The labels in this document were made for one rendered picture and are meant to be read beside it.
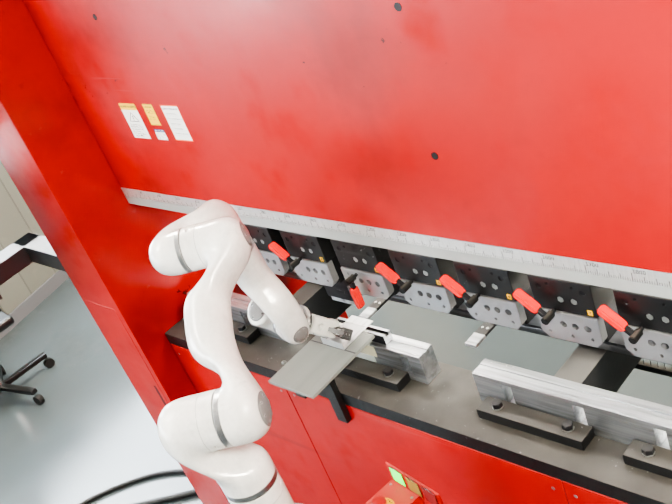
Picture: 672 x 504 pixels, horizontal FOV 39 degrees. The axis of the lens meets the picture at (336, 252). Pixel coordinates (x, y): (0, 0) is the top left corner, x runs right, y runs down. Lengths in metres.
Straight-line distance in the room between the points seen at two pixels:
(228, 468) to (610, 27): 1.11
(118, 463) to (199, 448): 2.51
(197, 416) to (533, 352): 2.30
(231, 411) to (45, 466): 2.88
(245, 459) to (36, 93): 1.44
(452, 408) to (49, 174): 1.41
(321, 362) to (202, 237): 0.70
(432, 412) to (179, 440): 0.81
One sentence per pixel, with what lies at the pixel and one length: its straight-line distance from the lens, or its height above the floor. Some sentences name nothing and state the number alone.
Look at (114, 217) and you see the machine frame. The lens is 3.13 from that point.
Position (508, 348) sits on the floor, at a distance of 4.02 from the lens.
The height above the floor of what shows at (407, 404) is 0.87.
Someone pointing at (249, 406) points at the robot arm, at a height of 1.40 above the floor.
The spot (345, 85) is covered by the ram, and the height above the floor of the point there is 1.78.
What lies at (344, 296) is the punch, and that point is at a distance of 2.59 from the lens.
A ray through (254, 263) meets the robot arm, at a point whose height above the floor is 1.42.
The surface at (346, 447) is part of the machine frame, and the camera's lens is 2.87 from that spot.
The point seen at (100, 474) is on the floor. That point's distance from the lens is 4.41.
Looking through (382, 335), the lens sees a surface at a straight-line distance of 2.58.
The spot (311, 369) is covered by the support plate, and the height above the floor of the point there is 1.00.
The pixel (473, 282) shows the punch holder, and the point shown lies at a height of 1.29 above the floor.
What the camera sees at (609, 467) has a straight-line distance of 2.22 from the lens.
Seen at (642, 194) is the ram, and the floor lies 1.57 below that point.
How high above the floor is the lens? 2.47
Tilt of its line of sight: 29 degrees down
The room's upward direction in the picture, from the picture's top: 22 degrees counter-clockwise
